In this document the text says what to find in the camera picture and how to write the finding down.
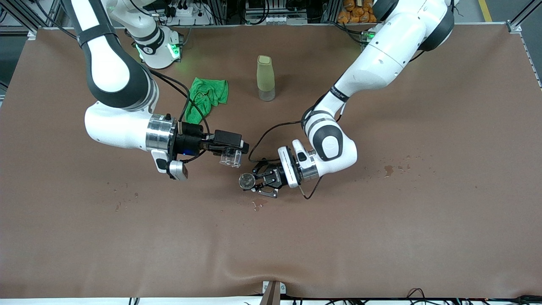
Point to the aluminium camera mast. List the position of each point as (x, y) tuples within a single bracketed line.
[(272, 294)]

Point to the white power strip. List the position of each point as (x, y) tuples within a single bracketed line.
[(190, 18)]

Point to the green microfiber cloth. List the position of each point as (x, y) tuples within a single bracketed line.
[(211, 91)]

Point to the grey electronics box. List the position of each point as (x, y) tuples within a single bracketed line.
[(275, 19)]

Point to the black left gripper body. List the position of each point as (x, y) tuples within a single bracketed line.
[(275, 175)]

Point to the clear glass measuring cup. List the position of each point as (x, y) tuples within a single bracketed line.
[(230, 159)]

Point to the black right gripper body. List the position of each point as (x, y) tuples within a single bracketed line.
[(189, 143)]

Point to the steel double jigger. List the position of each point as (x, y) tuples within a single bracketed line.
[(247, 181)]

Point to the brown table mat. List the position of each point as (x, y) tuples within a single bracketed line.
[(271, 245)]

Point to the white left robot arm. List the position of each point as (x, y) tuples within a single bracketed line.
[(381, 59)]

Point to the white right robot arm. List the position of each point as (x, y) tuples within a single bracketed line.
[(108, 72)]

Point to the orange objects heap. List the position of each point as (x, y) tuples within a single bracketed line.
[(355, 12)]

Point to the frosted yellow-green bottle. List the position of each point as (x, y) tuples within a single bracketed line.
[(266, 76)]

